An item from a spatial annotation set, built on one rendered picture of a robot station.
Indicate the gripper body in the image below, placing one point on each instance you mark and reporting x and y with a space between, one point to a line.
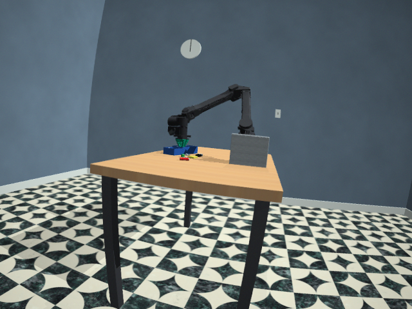
183 134

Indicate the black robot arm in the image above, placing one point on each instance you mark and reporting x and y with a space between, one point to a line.
233 93

